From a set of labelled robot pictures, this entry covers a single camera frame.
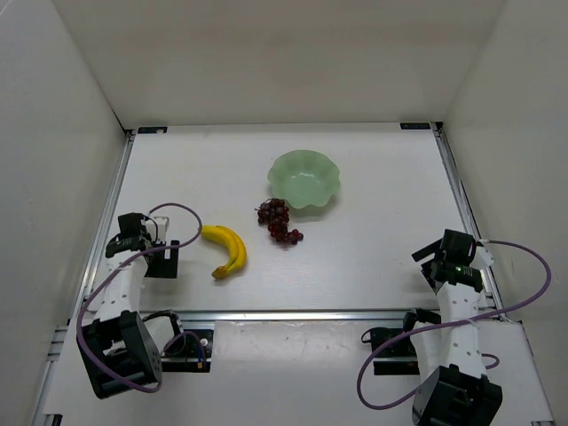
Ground yellow fake banana bunch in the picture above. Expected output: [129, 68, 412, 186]
[201, 225, 248, 280]

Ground dark red fake grapes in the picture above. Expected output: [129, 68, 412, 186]
[256, 198, 304, 245]

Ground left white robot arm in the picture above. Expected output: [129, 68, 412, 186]
[82, 213, 180, 387]

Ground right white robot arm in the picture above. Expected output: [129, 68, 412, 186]
[403, 230, 502, 425]

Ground green wavy fruit bowl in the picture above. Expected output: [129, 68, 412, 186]
[267, 150, 341, 209]

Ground left blue corner label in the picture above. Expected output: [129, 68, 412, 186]
[137, 126, 168, 134]

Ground blue corner label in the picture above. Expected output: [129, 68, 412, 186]
[137, 126, 168, 134]
[399, 122, 430, 130]

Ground right blue corner label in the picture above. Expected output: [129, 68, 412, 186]
[399, 122, 430, 130]

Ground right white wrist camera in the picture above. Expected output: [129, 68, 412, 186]
[469, 241, 494, 270]

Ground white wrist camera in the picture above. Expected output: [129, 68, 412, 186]
[469, 241, 494, 270]
[146, 217, 170, 246]

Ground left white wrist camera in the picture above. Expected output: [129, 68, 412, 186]
[146, 217, 170, 246]

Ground front aluminium rail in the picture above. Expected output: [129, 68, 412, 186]
[177, 310, 507, 322]

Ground left aluminium rail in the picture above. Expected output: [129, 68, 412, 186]
[67, 130, 137, 324]

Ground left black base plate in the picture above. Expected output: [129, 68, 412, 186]
[162, 329, 214, 374]

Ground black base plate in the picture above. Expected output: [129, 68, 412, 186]
[162, 329, 214, 374]
[360, 327, 419, 376]

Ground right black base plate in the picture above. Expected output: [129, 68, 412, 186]
[360, 327, 419, 376]

